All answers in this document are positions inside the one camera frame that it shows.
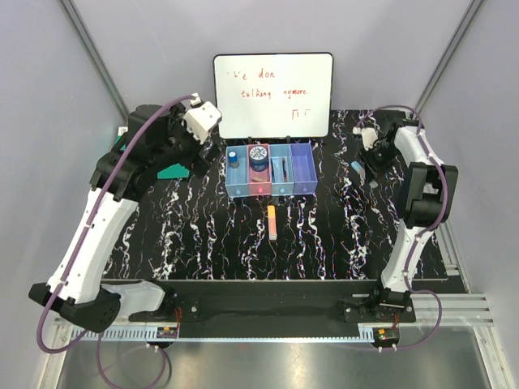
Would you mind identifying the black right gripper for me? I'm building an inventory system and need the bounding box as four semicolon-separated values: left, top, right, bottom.
357;142;399;184

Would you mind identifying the blue white highlighter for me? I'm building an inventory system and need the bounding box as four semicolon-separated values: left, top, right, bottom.
350;161;379;189

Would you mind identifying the blue grey glue stick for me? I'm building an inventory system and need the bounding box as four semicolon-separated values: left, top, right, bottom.
228;151;239;169

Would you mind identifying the light blue bin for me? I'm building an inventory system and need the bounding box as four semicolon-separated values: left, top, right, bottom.
269;144;294;196
225;145;250;198

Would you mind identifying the blue ink bottle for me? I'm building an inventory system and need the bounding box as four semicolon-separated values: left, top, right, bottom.
249;145;268;172

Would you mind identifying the pink bin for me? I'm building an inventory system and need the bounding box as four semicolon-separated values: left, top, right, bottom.
247;143;272;196

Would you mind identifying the blue clear pen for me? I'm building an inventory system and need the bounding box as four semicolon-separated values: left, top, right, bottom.
272;157;284;183

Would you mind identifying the purple bin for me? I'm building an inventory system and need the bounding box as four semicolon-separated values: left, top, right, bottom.
290;143;318;195

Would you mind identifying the red pen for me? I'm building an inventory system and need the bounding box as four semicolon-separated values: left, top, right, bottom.
282;158;290;182

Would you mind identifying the orange highlighter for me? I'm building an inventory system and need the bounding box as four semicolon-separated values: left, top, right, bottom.
267;205;277;242

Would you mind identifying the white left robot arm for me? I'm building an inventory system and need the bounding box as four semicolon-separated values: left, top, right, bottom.
28;98;222;333

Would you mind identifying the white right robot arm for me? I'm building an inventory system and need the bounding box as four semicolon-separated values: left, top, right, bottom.
354;120;458;322

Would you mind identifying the black marble pattern mat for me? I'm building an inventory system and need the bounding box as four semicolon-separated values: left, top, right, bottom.
103;110;405;280

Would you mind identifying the small whiteboard with red writing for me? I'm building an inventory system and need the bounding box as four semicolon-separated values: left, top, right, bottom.
213;52;334;139

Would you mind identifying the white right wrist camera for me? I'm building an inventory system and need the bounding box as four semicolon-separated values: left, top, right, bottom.
353;126;378;151

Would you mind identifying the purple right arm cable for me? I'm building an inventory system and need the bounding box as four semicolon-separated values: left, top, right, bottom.
356;105;449;352

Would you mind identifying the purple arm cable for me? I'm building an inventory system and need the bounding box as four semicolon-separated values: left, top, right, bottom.
356;105;449;352
36;93;199;388

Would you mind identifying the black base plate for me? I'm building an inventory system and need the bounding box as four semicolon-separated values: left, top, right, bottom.
128;279;417;340

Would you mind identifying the white slotted cable duct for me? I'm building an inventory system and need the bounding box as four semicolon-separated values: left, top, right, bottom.
80;322;384;344

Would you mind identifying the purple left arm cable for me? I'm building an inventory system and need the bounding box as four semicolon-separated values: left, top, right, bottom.
36;93;199;388

